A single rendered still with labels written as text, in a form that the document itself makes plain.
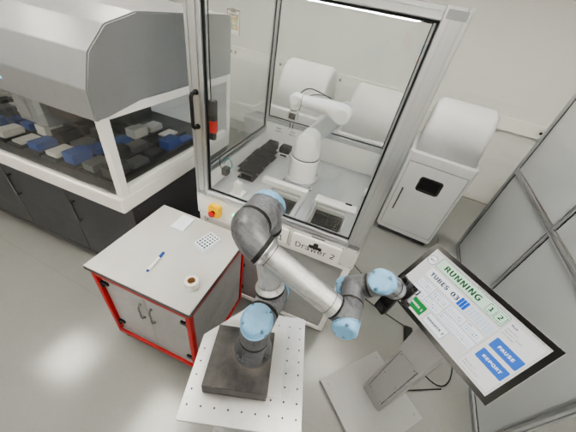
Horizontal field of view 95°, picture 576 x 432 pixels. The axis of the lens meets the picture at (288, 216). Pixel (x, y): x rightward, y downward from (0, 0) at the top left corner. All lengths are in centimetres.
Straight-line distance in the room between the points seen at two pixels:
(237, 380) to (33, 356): 157
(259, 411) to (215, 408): 16
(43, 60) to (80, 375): 171
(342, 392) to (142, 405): 121
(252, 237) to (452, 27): 88
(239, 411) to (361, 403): 108
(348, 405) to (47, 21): 254
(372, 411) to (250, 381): 113
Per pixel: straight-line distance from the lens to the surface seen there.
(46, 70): 170
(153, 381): 210
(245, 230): 73
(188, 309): 138
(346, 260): 155
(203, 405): 122
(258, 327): 100
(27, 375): 239
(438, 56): 112
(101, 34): 156
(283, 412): 122
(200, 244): 160
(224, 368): 119
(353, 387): 213
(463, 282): 132
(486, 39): 434
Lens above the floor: 194
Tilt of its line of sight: 39 degrees down
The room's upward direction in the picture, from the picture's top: 11 degrees clockwise
